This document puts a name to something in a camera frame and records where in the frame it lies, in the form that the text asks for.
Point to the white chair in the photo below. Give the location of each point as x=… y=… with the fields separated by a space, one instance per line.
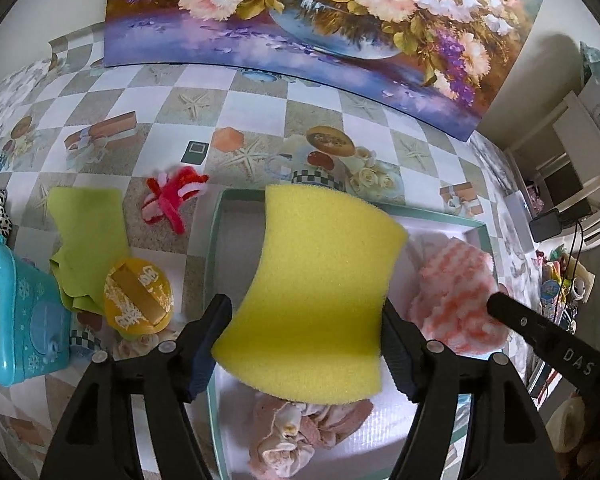
x=570 y=125

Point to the teal toy case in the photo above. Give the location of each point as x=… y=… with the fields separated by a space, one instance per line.
x=15 y=310

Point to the grey floral tablecloth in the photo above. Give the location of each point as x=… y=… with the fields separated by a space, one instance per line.
x=500 y=180

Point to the black charger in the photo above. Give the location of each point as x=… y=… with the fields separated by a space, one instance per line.
x=545 y=225

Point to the pink white fuzzy socks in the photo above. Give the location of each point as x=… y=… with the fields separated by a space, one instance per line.
x=455 y=285

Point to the white tray teal rim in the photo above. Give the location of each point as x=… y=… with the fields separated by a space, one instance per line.
x=430 y=222

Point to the pink floral scrunchie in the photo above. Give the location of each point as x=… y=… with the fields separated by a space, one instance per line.
x=290 y=440

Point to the yellow sponge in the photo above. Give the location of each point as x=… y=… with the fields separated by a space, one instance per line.
x=310 y=285

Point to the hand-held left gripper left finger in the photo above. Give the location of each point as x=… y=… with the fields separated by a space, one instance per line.
x=205 y=360

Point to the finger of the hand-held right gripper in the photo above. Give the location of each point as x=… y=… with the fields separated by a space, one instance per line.
x=530 y=322

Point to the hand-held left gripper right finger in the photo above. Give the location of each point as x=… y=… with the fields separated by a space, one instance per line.
x=400 y=355

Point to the flower painting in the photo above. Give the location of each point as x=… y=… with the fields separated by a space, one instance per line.
x=305 y=25

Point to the green cloth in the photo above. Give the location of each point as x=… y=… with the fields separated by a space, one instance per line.
x=85 y=225

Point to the yellow round tin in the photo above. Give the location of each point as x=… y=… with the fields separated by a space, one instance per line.
x=135 y=295

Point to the pile of small trinkets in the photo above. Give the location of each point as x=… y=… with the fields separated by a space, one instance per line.
x=562 y=275

